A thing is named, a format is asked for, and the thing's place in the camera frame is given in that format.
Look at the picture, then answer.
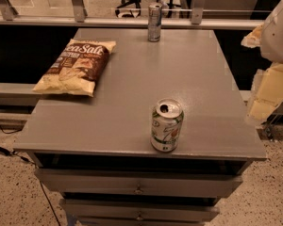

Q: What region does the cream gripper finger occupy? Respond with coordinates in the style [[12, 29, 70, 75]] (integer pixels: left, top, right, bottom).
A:
[[241, 24, 263, 48], [245, 63, 283, 125]]

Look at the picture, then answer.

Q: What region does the silver redbull can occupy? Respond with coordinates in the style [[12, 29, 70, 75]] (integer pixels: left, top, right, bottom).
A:
[[148, 3, 162, 42]]

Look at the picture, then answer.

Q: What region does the green white 7up can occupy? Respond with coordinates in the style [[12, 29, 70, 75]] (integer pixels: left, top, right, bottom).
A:
[[150, 98, 184, 153]]

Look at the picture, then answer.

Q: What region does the top grey drawer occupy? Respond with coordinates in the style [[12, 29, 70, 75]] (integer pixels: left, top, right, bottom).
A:
[[35, 169, 242, 198]]

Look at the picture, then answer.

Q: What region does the grey drawer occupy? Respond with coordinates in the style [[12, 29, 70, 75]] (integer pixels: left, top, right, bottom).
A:
[[35, 169, 242, 198], [59, 199, 219, 222]]

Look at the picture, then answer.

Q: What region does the black office chair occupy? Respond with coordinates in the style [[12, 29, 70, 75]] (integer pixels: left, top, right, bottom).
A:
[[115, 0, 141, 18]]

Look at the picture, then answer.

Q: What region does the sea salt chips bag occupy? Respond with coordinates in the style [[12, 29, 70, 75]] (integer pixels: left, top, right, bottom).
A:
[[33, 39, 116, 97]]

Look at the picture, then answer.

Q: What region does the grey drawer cabinet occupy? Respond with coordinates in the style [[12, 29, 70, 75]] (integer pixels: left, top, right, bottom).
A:
[[15, 28, 266, 226]]

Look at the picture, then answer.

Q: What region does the metal railing frame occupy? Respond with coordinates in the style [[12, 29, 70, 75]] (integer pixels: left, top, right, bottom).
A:
[[0, 0, 263, 30]]

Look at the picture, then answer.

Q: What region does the black floor cable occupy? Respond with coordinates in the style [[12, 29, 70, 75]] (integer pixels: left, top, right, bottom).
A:
[[0, 141, 62, 226]]

